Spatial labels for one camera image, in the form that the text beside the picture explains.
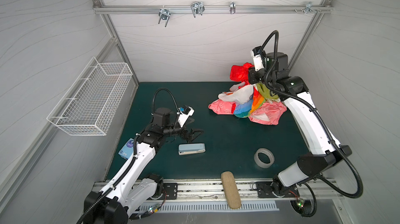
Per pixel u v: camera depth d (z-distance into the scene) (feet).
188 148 2.71
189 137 2.13
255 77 2.04
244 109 3.32
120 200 1.29
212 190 2.47
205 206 2.31
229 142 3.13
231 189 2.35
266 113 3.14
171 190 2.40
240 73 2.42
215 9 2.58
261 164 2.63
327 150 1.34
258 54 1.91
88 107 2.22
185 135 2.12
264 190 2.40
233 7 2.57
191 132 2.10
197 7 2.51
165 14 2.62
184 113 2.10
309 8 2.50
